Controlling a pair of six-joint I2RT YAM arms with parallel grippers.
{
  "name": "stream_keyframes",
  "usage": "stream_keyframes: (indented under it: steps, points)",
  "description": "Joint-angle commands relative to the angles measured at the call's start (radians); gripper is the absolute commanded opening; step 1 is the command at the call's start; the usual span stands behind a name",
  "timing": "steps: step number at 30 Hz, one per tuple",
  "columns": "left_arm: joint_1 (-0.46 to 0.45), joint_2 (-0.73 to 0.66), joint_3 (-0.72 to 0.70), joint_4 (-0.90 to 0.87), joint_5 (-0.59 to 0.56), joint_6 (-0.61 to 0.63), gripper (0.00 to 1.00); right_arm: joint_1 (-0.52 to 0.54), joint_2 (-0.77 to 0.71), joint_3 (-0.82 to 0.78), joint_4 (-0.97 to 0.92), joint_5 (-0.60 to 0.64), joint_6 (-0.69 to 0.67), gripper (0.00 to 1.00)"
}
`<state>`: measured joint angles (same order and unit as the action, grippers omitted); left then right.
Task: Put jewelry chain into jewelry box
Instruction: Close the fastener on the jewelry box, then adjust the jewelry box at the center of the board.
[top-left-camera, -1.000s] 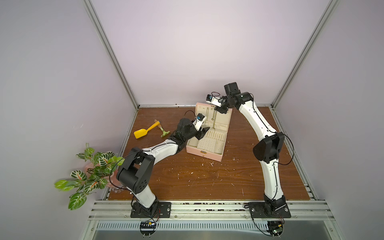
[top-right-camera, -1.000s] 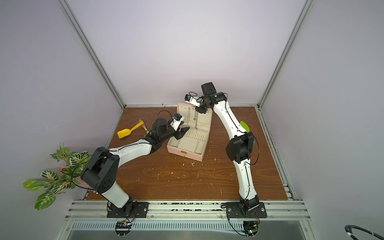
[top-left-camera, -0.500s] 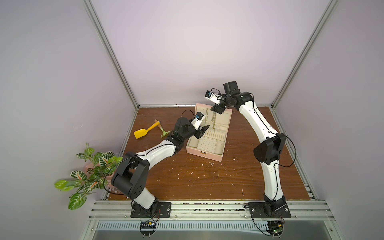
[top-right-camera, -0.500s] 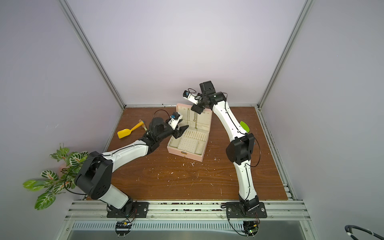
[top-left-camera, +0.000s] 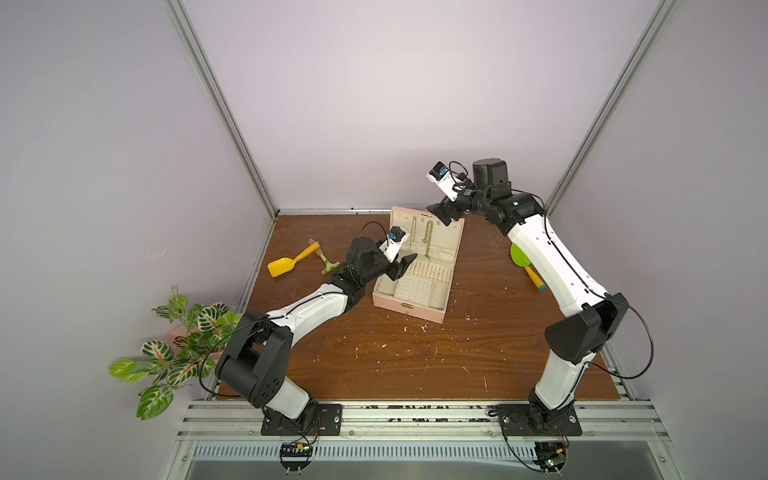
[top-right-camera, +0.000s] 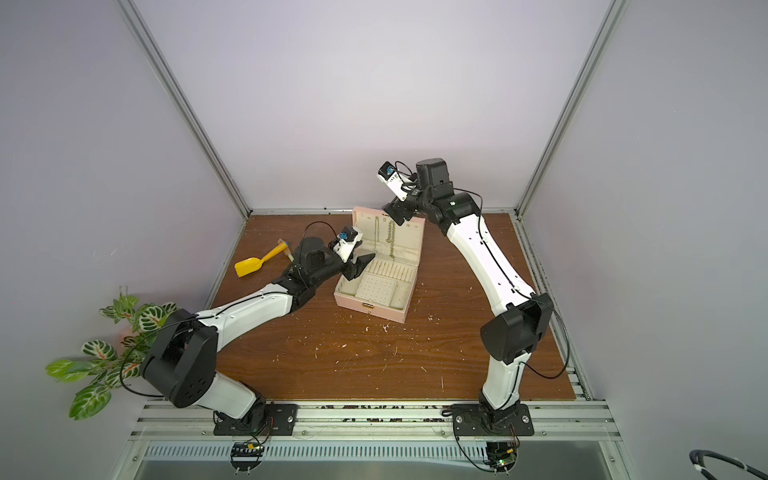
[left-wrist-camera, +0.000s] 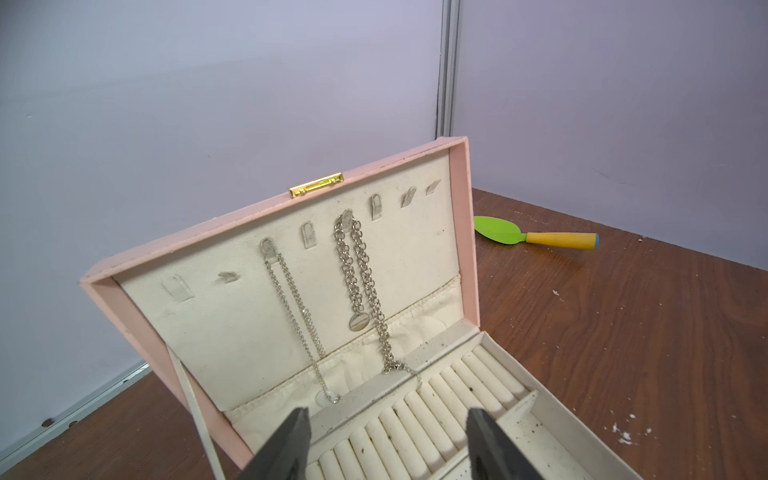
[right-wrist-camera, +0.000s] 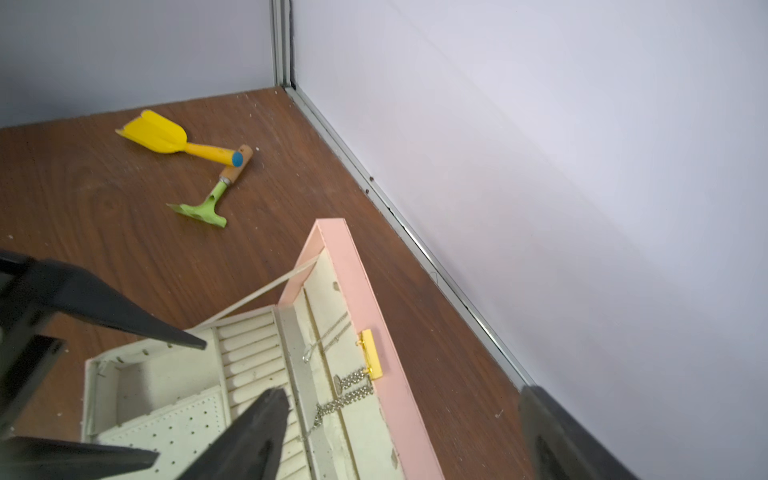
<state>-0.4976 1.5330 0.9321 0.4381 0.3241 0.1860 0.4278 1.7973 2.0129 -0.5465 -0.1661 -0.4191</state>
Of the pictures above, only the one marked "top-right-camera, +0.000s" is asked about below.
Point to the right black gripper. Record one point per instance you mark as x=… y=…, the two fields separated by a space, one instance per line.
x=402 y=207

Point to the pink jewelry box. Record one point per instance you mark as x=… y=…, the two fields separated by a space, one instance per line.
x=385 y=288

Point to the potted variegated plant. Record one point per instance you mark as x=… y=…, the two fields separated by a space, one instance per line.
x=105 y=366

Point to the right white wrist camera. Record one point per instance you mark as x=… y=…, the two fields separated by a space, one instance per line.
x=398 y=183

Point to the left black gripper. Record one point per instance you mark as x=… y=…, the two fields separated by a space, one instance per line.
x=353 y=272

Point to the aluminium rail frame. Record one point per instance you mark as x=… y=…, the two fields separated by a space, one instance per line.
x=396 y=430

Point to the small circuit board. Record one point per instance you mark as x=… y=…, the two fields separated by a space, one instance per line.
x=501 y=457
x=246 y=456

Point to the left small circuit board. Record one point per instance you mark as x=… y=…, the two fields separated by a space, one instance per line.
x=246 y=456

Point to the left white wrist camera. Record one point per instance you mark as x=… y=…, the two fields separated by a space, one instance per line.
x=346 y=242

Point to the yellow toy shovel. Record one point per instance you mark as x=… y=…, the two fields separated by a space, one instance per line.
x=251 y=265

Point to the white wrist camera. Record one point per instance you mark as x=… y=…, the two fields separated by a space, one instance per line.
x=398 y=183
x=346 y=242

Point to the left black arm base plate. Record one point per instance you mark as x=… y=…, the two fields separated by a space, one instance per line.
x=271 y=419

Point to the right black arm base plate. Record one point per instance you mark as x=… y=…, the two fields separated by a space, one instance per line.
x=478 y=420

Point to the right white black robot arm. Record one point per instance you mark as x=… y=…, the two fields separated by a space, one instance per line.
x=521 y=316

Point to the right small circuit board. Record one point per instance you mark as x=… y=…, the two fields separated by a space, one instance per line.
x=501 y=457

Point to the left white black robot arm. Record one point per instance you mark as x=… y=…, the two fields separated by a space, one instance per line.
x=181 y=362

